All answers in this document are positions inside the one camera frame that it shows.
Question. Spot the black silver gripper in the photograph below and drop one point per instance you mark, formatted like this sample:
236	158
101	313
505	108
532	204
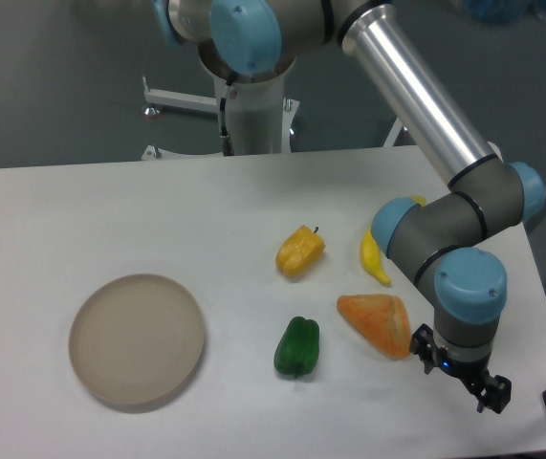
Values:
467	364

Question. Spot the yellow bell pepper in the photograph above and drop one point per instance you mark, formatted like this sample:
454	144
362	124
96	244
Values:
299	252

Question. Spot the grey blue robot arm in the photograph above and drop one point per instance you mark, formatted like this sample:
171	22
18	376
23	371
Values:
436	247

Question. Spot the green bell pepper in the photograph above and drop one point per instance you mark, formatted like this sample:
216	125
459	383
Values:
297	352

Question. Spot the orange triangular bread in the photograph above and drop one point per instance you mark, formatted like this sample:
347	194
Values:
381	319

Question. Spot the yellow banana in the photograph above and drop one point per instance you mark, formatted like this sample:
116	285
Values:
372	258

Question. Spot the beige round plate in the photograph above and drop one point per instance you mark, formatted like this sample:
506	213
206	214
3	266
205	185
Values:
136	342

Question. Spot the blue object in background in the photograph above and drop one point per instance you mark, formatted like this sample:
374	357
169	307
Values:
501	12

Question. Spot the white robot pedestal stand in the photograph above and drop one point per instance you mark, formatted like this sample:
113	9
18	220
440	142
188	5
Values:
253	114

